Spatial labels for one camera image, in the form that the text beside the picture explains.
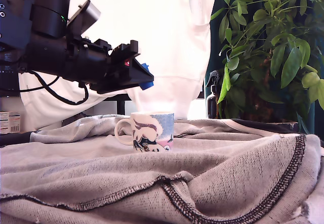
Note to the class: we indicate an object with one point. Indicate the blue coffee capsule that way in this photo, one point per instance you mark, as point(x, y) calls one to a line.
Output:
point(148, 85)

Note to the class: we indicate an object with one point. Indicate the black monitor stand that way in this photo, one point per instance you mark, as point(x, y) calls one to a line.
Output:
point(121, 106)

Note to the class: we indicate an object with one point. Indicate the white draped shirt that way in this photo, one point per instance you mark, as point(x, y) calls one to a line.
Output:
point(157, 31)

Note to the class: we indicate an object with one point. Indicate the white and blue illustrated mug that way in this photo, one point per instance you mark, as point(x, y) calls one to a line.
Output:
point(149, 132)

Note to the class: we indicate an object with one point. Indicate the dark spray bottle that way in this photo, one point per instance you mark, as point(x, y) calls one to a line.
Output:
point(212, 102)

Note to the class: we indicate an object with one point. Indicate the dark green curtain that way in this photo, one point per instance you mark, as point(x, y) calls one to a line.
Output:
point(215, 54)

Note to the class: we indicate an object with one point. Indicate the black computer monitor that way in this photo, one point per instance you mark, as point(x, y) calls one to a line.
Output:
point(9, 86)

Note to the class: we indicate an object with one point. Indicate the white printed cardboard box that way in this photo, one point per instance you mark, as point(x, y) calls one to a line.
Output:
point(8, 122)

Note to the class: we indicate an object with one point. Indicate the grey sweatshirt cloth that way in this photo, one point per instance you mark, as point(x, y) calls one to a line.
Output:
point(162, 183)

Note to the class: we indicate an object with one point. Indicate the green leafy houseplant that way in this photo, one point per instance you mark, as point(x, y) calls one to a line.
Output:
point(276, 56)

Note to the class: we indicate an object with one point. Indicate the grey camera box with bracket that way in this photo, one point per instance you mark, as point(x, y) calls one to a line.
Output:
point(88, 12)

